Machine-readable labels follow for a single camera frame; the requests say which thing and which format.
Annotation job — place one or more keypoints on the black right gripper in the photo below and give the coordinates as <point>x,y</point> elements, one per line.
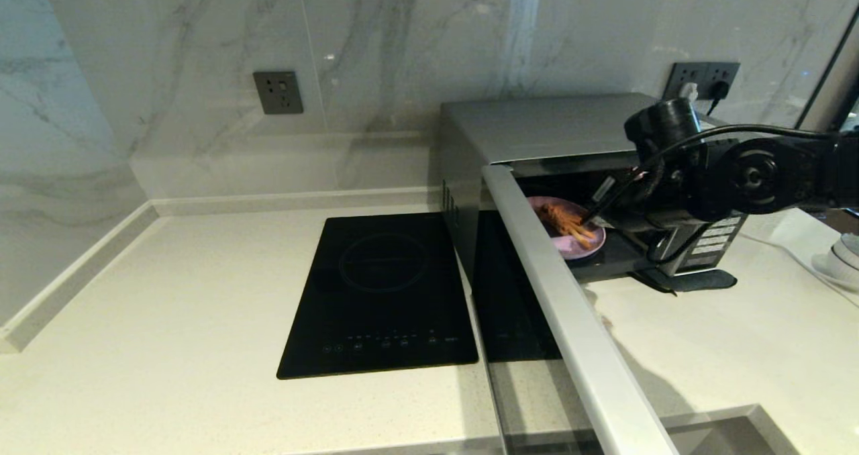
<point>661,200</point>

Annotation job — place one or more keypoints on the white power plug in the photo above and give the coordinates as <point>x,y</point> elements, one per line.
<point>688,91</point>

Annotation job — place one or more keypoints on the yellow french fry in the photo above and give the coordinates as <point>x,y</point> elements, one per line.
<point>578,232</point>
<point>582,241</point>
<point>572,223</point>

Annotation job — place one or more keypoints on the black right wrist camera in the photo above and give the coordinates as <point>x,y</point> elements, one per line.
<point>664,126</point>

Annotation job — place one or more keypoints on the fried chicken piece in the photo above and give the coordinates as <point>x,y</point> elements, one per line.
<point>553,215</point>

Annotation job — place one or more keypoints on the black induction cooktop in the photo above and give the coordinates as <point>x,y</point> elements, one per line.
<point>382,294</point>

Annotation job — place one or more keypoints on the black flat pad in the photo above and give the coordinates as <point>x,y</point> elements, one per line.
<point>698,281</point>

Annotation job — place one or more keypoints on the single grey wall socket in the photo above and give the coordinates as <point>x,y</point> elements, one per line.
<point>278,92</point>

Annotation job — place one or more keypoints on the purple plate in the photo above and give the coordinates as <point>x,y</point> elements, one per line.
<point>570,247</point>

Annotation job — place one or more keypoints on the white ceramic bowl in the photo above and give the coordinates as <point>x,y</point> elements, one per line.
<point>849,247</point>

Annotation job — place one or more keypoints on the dark glass microwave door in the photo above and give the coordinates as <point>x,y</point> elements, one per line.
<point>577,321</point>

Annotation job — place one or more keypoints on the dark metal door frame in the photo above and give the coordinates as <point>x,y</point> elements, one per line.
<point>835,79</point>

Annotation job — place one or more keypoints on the black power plug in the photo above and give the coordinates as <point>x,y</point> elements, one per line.
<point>718,90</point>

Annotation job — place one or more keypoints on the double grey wall socket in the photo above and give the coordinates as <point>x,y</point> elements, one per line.
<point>701,72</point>

